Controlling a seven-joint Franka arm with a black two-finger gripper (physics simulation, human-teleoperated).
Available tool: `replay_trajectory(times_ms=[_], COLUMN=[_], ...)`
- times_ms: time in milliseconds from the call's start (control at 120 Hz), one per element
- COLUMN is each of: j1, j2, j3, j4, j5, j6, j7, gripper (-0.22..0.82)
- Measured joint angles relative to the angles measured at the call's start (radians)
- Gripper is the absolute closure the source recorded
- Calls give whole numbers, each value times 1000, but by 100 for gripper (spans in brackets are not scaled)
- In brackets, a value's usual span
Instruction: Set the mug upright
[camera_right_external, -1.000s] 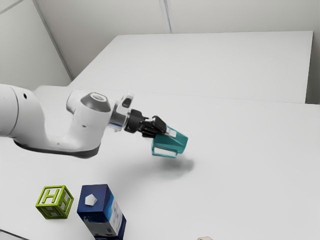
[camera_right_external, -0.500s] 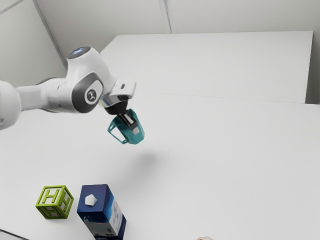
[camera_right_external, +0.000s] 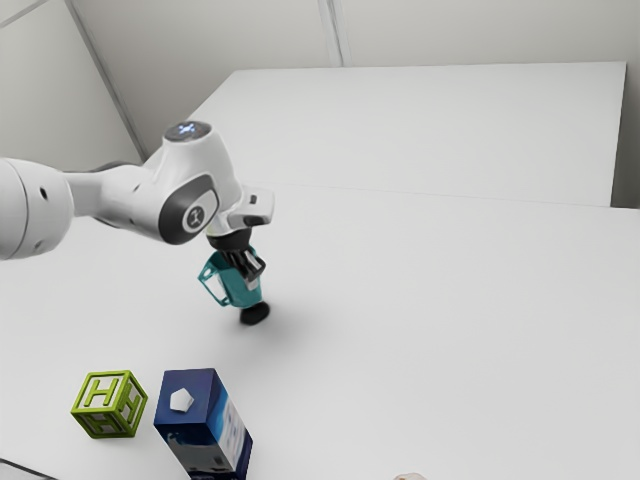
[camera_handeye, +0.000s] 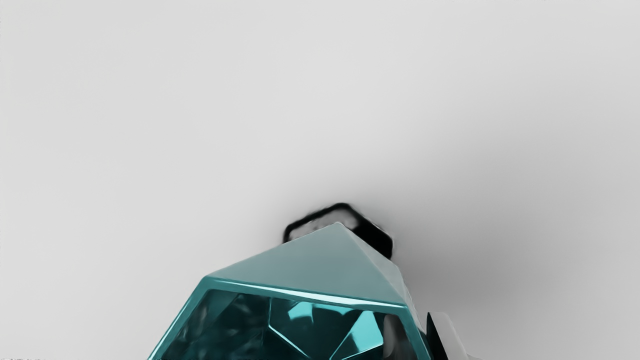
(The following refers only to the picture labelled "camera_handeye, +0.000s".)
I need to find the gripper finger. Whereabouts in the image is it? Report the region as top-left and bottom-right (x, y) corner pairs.
(426, 312), (482, 360)

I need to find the teal faceted mug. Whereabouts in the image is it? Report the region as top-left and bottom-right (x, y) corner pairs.
(147, 222), (434, 360)

